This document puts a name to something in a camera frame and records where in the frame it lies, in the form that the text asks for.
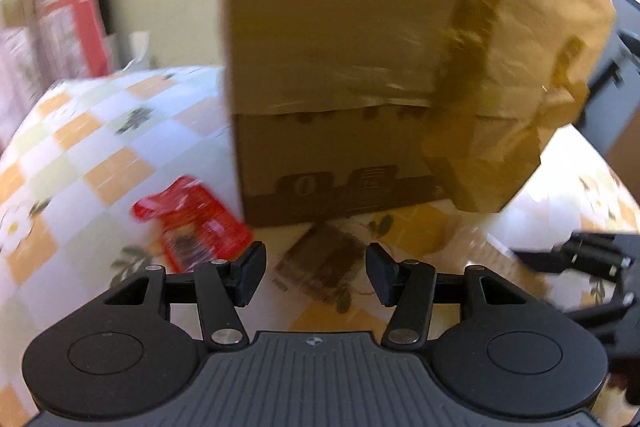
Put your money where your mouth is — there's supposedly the red snack packet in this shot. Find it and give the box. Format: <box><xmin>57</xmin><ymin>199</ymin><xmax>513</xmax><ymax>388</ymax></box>
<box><xmin>131</xmin><ymin>176</ymin><xmax>255</xmax><ymax>272</ymax></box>

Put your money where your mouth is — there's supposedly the clear brown snack packet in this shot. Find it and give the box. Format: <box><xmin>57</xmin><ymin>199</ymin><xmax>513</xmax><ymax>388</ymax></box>
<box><xmin>273</xmin><ymin>222</ymin><xmax>367</xmax><ymax>304</ymax></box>

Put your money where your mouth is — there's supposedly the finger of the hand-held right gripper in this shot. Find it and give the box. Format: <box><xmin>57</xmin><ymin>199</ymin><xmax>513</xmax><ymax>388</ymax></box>
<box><xmin>564</xmin><ymin>289</ymin><xmax>640</xmax><ymax>340</ymax></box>
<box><xmin>514</xmin><ymin>231</ymin><xmax>632</xmax><ymax>279</ymax></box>

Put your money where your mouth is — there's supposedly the black exercise bike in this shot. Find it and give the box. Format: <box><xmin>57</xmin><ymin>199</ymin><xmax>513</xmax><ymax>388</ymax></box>
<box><xmin>575</xmin><ymin>0</ymin><xmax>640</xmax><ymax>142</ymax></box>

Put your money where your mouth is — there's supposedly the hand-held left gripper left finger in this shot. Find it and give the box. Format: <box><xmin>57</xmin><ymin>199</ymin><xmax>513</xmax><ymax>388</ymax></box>
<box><xmin>102</xmin><ymin>241</ymin><xmax>268</xmax><ymax>352</ymax></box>

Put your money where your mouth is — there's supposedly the taped brown cardboard box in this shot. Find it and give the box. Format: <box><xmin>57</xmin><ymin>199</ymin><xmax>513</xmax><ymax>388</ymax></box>
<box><xmin>217</xmin><ymin>0</ymin><xmax>617</xmax><ymax>229</ymax></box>

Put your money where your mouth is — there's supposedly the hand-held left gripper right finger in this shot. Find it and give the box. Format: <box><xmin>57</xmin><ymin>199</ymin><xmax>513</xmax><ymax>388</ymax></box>
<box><xmin>366</xmin><ymin>243</ymin><xmax>528</xmax><ymax>350</ymax></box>

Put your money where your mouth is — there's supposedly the leaning brown cardboard sheet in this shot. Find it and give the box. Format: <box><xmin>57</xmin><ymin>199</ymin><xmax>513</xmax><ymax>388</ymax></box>
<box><xmin>604</xmin><ymin>107</ymin><xmax>640</xmax><ymax>195</ymax></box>

